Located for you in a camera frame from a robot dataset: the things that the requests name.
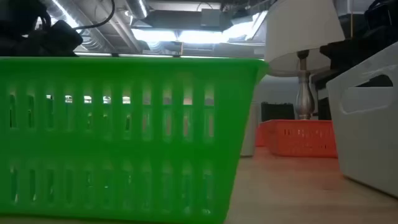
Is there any orange slotted plastic basket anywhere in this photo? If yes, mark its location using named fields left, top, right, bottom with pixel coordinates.
left=267, top=119, right=339, bottom=159
left=254, top=121, right=271, bottom=147

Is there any green slotted plastic basket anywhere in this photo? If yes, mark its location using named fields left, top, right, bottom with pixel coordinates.
left=0, top=56, right=270, bottom=224

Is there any ceiling light strip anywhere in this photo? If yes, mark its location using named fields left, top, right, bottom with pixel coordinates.
left=130, top=27, right=228, bottom=44

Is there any black box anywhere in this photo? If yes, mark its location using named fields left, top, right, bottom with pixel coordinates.
left=261, top=101, right=295, bottom=122

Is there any grey ceiling box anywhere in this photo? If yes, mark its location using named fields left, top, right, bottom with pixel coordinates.
left=200, top=8, right=224, bottom=29

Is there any table lamp white shade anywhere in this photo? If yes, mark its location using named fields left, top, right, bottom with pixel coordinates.
left=264, top=0, right=346, bottom=121

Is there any silver ventilation duct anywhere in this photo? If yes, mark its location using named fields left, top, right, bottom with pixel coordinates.
left=124, top=0, right=150, bottom=20

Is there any black cable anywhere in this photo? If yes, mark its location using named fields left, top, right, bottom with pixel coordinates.
left=74, top=0, right=116, bottom=31

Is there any white plastic bin with handles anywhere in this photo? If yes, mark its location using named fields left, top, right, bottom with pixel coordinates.
left=326, top=42, right=398, bottom=198

